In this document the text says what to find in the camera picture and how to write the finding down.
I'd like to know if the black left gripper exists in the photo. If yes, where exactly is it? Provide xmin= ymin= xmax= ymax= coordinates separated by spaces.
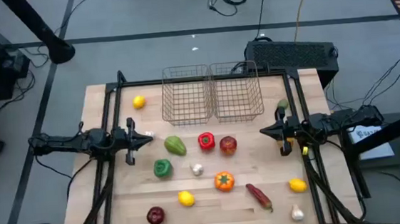
xmin=111 ymin=115 xmax=156 ymax=168

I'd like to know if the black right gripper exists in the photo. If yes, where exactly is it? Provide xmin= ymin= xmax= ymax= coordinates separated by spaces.
xmin=257 ymin=104 xmax=304 ymax=159

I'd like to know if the yellow orange mango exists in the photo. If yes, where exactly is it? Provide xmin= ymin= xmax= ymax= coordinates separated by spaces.
xmin=276 ymin=136 xmax=296 ymax=149

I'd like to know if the green lime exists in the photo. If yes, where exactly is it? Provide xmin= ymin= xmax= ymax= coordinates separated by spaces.
xmin=276 ymin=98 xmax=290 ymax=111

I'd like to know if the light green chayote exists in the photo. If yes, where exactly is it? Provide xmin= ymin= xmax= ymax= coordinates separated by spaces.
xmin=163 ymin=134 xmax=188 ymax=158

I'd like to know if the green bell pepper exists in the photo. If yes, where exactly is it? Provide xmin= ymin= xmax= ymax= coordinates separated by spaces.
xmin=153 ymin=158 xmax=175 ymax=179

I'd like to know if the yellow lemon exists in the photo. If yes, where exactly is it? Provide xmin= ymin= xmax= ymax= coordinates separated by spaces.
xmin=177 ymin=189 xmax=196 ymax=208
xmin=133 ymin=95 xmax=148 ymax=110
xmin=288 ymin=177 xmax=309 ymax=194

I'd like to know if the red yellow apple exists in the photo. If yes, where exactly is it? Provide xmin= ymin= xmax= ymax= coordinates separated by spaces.
xmin=218 ymin=135 xmax=239 ymax=157

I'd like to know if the red bell pepper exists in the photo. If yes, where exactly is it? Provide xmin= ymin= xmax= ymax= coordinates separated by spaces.
xmin=197 ymin=131 xmax=217 ymax=151

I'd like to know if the dark red chili pepper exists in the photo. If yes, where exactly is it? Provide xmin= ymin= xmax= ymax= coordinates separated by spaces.
xmin=245 ymin=181 xmax=275 ymax=215

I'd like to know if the orange tomato with green leaf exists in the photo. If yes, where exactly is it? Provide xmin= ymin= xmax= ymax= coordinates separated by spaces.
xmin=213 ymin=170 xmax=236 ymax=194

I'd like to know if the dark red apple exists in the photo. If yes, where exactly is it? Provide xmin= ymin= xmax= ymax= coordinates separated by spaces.
xmin=145 ymin=205 xmax=167 ymax=224

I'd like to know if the black computer case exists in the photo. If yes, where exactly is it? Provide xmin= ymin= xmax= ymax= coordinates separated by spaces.
xmin=243 ymin=33 xmax=342 ymax=95

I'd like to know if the white printed label sheet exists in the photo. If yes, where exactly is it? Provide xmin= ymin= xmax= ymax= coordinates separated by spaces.
xmin=347 ymin=122 xmax=396 ymax=162

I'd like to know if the black stand pole with base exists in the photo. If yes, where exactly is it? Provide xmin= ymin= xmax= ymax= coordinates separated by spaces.
xmin=0 ymin=0 xmax=78 ymax=69

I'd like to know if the black metal table frame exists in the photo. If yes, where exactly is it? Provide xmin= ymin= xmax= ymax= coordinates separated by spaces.
xmin=53 ymin=51 xmax=369 ymax=224

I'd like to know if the black hanging cable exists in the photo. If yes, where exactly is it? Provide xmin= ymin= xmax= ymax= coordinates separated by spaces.
xmin=250 ymin=0 xmax=273 ymax=41

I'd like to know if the yellow hanging cable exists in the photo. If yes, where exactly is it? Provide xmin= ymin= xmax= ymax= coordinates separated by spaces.
xmin=290 ymin=0 xmax=317 ymax=43

